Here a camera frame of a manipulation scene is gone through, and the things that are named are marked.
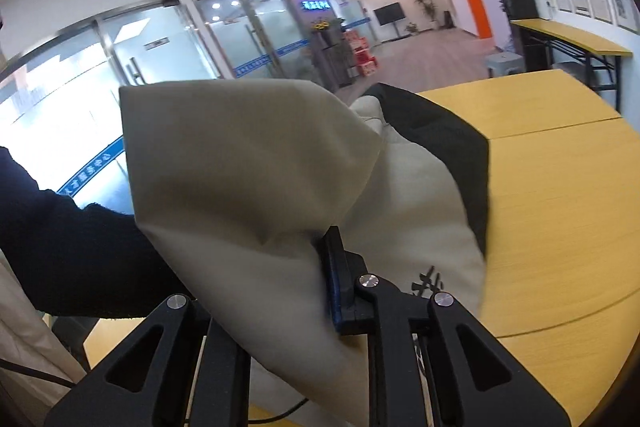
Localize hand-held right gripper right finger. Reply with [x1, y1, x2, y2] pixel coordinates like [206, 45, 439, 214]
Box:
[320, 226, 572, 427]

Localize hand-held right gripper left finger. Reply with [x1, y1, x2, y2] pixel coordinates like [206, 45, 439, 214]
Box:
[44, 293, 252, 427]

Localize beige garment with black lining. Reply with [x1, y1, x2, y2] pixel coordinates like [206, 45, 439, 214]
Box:
[119, 79, 490, 427]

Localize beige trousers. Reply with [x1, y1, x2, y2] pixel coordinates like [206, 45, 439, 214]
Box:
[0, 247, 89, 427]

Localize yellow wooden table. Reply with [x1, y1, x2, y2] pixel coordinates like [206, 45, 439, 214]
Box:
[83, 69, 640, 427]

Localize stack of red boxes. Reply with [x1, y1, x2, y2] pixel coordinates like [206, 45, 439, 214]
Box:
[343, 31, 380, 76]

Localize sunflower bouquet on stand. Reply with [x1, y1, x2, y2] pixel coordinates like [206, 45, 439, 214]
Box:
[310, 18, 347, 48]

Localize grey plastic stool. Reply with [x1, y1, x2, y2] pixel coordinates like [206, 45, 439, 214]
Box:
[486, 53, 525, 78]

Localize tall potted plant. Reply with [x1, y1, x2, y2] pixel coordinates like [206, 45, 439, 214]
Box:
[413, 0, 441, 30]

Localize glass door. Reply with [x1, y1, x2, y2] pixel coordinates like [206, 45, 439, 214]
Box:
[98, 0, 221, 86]

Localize yellow folding side table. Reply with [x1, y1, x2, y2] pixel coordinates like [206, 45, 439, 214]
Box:
[509, 19, 634, 114]

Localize black cable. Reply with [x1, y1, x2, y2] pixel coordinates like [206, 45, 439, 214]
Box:
[0, 358, 76, 389]

